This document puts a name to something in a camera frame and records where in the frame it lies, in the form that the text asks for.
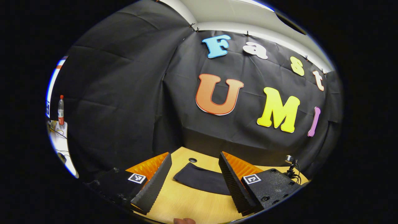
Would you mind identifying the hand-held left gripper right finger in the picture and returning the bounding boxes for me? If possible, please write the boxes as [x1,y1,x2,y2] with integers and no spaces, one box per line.
[219,152,301,217]

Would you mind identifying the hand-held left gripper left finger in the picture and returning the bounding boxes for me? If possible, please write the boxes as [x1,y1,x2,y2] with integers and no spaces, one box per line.
[84,152,172,215]

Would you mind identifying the black jeans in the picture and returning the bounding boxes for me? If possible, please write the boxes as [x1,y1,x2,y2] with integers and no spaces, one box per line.
[173,162,232,196]

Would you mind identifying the small black webcam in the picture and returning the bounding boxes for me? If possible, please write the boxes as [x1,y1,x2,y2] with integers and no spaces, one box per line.
[285,155,301,184]

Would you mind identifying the black backdrop cloth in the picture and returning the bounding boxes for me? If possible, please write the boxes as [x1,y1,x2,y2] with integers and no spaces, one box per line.
[51,0,342,181]

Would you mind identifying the white side table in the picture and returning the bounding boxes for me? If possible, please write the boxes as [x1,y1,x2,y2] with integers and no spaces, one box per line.
[47,120,78,178]

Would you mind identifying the clear bottle with red label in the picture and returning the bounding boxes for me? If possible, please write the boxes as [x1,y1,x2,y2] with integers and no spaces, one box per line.
[58,95,65,129]

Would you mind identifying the ceiling light panel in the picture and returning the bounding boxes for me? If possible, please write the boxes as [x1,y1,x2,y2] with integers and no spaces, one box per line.
[239,0,275,12]

